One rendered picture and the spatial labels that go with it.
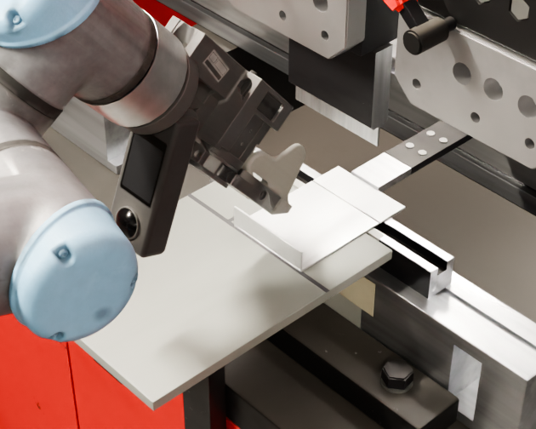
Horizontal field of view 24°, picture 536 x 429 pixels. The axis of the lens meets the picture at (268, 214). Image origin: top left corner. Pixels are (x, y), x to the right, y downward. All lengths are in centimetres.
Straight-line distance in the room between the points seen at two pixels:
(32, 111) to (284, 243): 32
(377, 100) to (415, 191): 179
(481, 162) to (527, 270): 130
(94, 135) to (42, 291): 71
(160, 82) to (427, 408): 39
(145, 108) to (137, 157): 8
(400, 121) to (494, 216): 138
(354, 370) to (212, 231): 17
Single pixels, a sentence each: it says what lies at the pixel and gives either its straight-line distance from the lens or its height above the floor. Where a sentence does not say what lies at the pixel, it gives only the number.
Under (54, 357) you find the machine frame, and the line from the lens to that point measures 143.
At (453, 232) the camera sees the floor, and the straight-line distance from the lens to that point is 270.
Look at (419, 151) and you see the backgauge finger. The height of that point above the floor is 101.
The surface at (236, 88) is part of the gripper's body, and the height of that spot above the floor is 119.
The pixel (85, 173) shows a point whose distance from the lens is 138.
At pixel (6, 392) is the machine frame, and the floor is 53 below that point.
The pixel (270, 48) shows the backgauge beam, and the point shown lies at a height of 91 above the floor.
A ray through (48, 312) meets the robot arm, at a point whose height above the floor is 123.
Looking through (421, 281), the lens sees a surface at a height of 98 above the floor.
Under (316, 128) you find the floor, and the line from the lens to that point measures 300.
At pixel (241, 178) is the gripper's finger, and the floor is 113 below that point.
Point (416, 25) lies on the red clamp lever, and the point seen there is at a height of 126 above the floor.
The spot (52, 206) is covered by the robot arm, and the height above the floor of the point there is 126.
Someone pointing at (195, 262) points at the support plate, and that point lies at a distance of 105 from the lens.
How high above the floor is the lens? 168
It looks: 38 degrees down
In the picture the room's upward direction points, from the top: straight up
